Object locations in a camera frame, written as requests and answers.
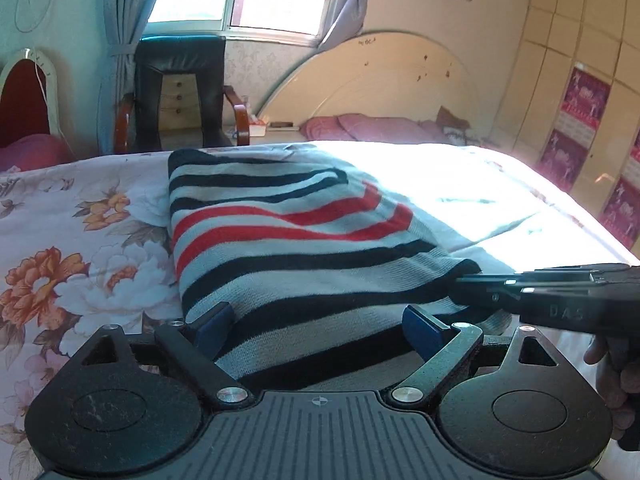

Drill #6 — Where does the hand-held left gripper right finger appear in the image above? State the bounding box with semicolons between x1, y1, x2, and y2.
391;304;560;405

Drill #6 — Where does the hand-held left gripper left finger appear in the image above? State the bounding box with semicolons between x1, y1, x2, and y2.
79;301;252;406

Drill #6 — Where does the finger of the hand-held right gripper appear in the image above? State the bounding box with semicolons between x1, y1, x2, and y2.
451;270;523;312

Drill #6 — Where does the striped knit sweater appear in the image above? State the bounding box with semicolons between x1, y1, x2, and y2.
167;148;512;393

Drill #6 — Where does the person's right hand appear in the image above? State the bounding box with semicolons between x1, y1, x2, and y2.
583;335;633;433

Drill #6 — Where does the pink bed sheet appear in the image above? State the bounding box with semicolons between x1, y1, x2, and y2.
165;139;640;461

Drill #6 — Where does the floral bed sheet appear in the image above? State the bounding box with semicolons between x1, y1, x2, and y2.
0;151;213;480

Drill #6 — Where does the patterned cushion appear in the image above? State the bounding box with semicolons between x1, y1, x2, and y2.
434;104;474;142

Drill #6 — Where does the pink pillow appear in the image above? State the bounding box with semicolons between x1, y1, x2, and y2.
299;115;360;142
336;112;437;144

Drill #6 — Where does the cream round headboard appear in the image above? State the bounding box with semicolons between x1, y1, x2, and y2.
255;29;494;144

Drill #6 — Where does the maroon pillow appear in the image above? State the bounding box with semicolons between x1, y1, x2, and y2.
0;133;77;174

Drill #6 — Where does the black leather armchair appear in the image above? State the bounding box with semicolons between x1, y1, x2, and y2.
113;34;251;155

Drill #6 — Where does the cream wardrobe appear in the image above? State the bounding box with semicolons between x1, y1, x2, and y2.
491;0;640;262

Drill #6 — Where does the pink wall poster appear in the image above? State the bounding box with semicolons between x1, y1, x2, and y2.
596;129;640;252
536;62;613;194

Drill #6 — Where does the red headboard with white frame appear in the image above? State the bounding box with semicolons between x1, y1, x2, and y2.
0;46;67;142

